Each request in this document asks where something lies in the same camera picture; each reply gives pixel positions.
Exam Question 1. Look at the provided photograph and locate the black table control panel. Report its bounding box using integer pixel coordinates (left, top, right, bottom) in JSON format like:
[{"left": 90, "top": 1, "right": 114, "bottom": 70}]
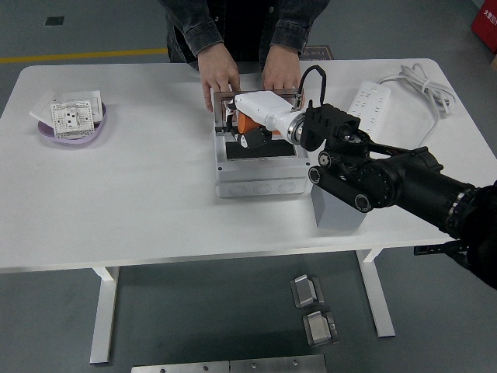
[{"left": 413, "top": 243, "right": 461, "bottom": 256}]

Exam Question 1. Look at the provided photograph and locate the small metal block fixture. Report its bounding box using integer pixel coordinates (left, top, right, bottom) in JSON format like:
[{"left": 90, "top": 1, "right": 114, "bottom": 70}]
[
  {"left": 302, "top": 309, "right": 340, "bottom": 347},
  {"left": 290, "top": 274, "right": 325, "bottom": 309}
]

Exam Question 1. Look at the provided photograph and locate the orange cylinder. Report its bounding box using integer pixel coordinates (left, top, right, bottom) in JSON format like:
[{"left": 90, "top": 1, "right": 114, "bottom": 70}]
[{"left": 236, "top": 111, "right": 260, "bottom": 133}]

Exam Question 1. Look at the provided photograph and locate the white flat cover plate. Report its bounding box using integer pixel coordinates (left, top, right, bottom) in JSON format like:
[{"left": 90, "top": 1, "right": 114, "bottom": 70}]
[{"left": 30, "top": 89, "right": 57, "bottom": 127}]

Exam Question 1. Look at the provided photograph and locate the white power strip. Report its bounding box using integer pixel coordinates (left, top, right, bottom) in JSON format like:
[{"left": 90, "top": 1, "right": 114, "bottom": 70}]
[{"left": 346, "top": 79, "right": 392, "bottom": 135}]

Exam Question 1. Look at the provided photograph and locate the dark floor sign with lettering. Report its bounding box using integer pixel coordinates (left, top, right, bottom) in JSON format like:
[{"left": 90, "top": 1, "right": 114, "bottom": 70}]
[{"left": 301, "top": 45, "right": 334, "bottom": 62}]

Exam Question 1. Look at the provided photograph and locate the grey electrical box clear lid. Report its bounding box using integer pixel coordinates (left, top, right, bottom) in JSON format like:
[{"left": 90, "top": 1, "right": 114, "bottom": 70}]
[{"left": 211, "top": 89, "right": 311, "bottom": 199}]

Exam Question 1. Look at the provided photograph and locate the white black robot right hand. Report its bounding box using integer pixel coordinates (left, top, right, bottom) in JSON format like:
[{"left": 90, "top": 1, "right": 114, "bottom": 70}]
[{"left": 224, "top": 91, "right": 302, "bottom": 151}]

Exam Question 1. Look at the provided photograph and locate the flat metal plate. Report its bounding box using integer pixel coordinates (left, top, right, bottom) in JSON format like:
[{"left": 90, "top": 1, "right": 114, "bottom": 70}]
[
  {"left": 130, "top": 360, "right": 231, "bottom": 373},
  {"left": 229, "top": 354, "right": 327, "bottom": 373}
]

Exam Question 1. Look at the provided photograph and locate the white socket panel with holes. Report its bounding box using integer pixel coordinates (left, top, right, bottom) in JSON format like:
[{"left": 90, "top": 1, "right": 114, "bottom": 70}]
[{"left": 49, "top": 99, "right": 96, "bottom": 141}]

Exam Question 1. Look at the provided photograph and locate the person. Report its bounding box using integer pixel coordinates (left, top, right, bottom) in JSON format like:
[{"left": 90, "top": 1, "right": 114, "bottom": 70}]
[{"left": 166, "top": 0, "right": 280, "bottom": 73}]

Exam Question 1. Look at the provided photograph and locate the person's right hand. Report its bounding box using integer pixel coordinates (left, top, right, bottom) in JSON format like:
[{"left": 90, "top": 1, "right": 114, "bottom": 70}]
[{"left": 197, "top": 40, "right": 241, "bottom": 113}]

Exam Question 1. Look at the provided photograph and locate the red box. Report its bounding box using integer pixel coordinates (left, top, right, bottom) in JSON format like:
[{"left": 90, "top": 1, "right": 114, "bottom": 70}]
[{"left": 471, "top": 0, "right": 497, "bottom": 55}]

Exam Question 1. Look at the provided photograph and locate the yellow floor tape line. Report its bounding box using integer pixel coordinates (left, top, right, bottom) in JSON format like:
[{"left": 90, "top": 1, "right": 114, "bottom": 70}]
[{"left": 0, "top": 47, "right": 169, "bottom": 65}]

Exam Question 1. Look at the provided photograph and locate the purple plastic bowl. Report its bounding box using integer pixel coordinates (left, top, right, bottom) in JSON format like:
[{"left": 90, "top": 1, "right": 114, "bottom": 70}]
[{"left": 36, "top": 101, "right": 109, "bottom": 147}]

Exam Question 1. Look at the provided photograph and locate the white table leg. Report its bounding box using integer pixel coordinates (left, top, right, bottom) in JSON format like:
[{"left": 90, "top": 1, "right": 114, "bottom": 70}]
[
  {"left": 356, "top": 248, "right": 396, "bottom": 338},
  {"left": 89, "top": 267, "right": 120, "bottom": 365}
]

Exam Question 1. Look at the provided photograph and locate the white power cord with plug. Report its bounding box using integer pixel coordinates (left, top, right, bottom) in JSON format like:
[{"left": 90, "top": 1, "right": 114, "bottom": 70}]
[{"left": 378, "top": 63, "right": 456, "bottom": 148}]

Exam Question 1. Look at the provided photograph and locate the white blank switch plate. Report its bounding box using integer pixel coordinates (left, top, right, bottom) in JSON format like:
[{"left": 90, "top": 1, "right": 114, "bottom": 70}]
[{"left": 61, "top": 89, "right": 108, "bottom": 121}]

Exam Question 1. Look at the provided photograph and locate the grey cube with round hole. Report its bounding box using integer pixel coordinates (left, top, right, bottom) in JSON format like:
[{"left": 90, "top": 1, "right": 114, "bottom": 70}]
[{"left": 312, "top": 185, "right": 366, "bottom": 230}]

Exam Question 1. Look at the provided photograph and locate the person's left hand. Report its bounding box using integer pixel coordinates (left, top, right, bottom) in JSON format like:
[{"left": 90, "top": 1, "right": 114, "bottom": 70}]
[{"left": 262, "top": 44, "right": 303, "bottom": 94}]

